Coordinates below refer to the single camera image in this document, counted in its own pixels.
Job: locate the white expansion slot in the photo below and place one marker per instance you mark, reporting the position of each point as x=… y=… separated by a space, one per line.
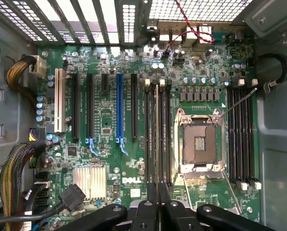
x=59 y=101

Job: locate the CPU socket with metal frame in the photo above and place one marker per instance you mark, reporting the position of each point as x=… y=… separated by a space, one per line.
x=198 y=144

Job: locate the grey metal PC case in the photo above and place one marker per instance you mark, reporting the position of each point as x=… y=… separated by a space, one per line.
x=275 y=134

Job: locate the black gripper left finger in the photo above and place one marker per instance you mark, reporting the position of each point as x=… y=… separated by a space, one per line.
x=146 y=216

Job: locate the short black expansion slot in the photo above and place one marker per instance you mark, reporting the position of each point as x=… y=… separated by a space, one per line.
x=104 y=83

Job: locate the silver finned chipset heatsink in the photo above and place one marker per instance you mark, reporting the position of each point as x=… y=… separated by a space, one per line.
x=90 y=183

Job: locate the metal socket cover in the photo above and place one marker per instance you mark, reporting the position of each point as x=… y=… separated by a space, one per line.
x=205 y=190

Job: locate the blue expansion slot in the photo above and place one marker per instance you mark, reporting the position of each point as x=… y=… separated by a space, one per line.
x=119 y=106

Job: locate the long black expansion slot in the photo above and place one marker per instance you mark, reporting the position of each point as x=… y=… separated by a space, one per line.
x=89 y=106
x=133 y=106
x=76 y=106

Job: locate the silver rear port block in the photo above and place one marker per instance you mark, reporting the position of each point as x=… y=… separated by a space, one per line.
x=179 y=34

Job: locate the green Dell motherboard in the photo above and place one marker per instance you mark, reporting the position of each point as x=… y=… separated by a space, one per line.
x=104 y=115

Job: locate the thin metal locking lever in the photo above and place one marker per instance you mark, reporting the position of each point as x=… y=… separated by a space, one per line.
x=240 y=101

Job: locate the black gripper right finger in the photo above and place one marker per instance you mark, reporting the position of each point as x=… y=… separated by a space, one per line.
x=172 y=216

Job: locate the black RAM slot white clips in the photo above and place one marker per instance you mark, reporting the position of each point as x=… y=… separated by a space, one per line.
x=237 y=130
x=146 y=125
x=161 y=125
x=251 y=130

